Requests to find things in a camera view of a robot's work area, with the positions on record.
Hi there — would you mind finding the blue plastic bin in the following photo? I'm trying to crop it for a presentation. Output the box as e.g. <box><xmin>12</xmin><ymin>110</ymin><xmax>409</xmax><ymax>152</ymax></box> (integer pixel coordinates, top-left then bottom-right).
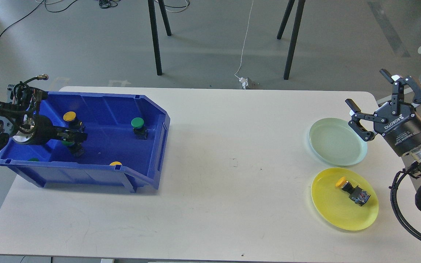
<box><xmin>0</xmin><ymin>92</ymin><xmax>170</xmax><ymax>193</ymax></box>

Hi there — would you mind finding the yellow button of bin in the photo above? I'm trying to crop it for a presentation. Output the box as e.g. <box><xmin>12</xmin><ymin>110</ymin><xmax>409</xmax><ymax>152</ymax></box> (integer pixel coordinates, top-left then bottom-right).
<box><xmin>63</xmin><ymin>111</ymin><xmax>83</xmax><ymax>130</ymax></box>
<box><xmin>110</xmin><ymin>161</ymin><xmax>122</xmax><ymax>166</ymax></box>

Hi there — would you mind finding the black stand leg right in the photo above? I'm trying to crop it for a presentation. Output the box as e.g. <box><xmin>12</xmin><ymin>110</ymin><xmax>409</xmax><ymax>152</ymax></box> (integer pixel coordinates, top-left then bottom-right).
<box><xmin>276</xmin><ymin>0</ymin><xmax>306</xmax><ymax>80</ymax></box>

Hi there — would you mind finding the yellow push button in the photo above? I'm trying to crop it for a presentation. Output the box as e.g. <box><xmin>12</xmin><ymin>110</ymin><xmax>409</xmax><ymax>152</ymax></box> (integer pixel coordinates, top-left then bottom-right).
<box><xmin>335</xmin><ymin>176</ymin><xmax>371</xmax><ymax>206</ymax></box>

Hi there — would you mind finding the black stand leg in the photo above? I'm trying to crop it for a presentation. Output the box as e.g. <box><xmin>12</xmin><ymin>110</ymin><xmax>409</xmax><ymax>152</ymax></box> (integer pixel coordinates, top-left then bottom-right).
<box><xmin>276</xmin><ymin>0</ymin><xmax>306</xmax><ymax>80</ymax></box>
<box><xmin>147</xmin><ymin>0</ymin><xmax>172</xmax><ymax>76</ymax></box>

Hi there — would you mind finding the light green plate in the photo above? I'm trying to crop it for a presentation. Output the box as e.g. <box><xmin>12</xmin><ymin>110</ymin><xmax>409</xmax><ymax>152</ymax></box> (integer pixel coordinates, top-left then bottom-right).
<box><xmin>308</xmin><ymin>118</ymin><xmax>368</xmax><ymax>167</ymax></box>

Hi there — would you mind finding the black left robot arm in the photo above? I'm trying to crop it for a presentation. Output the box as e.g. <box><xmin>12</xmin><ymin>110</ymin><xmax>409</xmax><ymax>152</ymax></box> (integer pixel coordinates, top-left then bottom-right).
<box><xmin>0</xmin><ymin>74</ymin><xmax>87</xmax><ymax>157</ymax></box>

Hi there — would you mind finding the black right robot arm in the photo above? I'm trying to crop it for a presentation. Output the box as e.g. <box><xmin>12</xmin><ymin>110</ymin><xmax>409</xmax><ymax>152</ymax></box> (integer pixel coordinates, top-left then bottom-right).
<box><xmin>346</xmin><ymin>69</ymin><xmax>421</xmax><ymax>211</ymax></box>

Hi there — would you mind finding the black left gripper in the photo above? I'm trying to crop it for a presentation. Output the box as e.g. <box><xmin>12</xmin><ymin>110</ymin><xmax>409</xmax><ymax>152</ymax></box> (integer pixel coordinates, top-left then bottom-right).
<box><xmin>13</xmin><ymin>116</ymin><xmax>88</xmax><ymax>145</ymax></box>

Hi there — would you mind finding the black stand leg left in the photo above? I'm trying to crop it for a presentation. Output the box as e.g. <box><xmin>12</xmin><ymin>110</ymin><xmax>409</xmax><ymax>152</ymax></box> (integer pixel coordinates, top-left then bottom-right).
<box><xmin>147</xmin><ymin>0</ymin><xmax>172</xmax><ymax>76</ymax></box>

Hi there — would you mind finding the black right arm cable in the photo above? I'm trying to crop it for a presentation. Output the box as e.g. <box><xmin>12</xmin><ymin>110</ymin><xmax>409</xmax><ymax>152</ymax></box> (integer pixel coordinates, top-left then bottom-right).
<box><xmin>390</xmin><ymin>164</ymin><xmax>421</xmax><ymax>252</ymax></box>

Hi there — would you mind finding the yellow plate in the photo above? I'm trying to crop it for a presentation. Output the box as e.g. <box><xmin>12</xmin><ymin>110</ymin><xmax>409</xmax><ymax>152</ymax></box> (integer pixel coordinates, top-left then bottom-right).
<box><xmin>311</xmin><ymin>167</ymin><xmax>379</xmax><ymax>231</ymax></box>

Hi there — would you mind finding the white power adapter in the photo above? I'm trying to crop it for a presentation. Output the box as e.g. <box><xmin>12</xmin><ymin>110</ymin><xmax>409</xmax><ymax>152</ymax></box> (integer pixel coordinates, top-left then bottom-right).
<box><xmin>238</xmin><ymin>77</ymin><xmax>259</xmax><ymax>90</ymax></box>

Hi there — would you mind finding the black floor cable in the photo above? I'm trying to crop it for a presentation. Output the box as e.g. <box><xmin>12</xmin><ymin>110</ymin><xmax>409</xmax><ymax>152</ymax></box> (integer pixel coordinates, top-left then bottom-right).
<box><xmin>0</xmin><ymin>0</ymin><xmax>79</xmax><ymax>62</ymax></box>

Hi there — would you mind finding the green button right in bin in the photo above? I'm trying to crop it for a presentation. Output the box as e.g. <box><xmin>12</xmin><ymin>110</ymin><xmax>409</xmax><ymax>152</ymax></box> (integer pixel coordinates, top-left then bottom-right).
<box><xmin>130</xmin><ymin>117</ymin><xmax>148</xmax><ymax>140</ymax></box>

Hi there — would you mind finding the white cable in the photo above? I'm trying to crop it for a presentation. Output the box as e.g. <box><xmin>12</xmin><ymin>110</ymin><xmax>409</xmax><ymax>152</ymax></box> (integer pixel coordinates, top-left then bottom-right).
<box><xmin>235</xmin><ymin>0</ymin><xmax>255</xmax><ymax>79</ymax></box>

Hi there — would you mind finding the yellow button front of bin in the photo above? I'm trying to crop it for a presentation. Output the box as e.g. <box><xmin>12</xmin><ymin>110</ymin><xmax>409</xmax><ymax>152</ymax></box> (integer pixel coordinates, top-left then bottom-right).
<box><xmin>110</xmin><ymin>161</ymin><xmax>122</xmax><ymax>166</ymax></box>

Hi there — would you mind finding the yellow button back of bin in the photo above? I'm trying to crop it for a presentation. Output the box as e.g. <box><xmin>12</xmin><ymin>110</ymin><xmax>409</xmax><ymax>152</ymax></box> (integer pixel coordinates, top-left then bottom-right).
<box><xmin>63</xmin><ymin>111</ymin><xmax>83</xmax><ymax>130</ymax></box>

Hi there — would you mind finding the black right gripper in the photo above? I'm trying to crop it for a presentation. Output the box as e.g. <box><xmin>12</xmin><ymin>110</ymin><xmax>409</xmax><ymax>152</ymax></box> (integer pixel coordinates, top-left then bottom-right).
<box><xmin>345</xmin><ymin>68</ymin><xmax>421</xmax><ymax>157</ymax></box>

